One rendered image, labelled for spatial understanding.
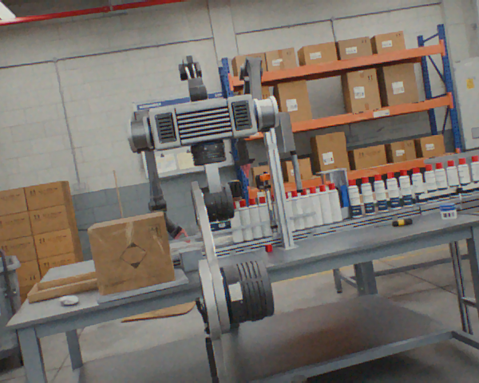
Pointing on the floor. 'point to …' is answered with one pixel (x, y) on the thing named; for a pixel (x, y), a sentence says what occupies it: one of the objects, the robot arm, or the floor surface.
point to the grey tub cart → (1, 307)
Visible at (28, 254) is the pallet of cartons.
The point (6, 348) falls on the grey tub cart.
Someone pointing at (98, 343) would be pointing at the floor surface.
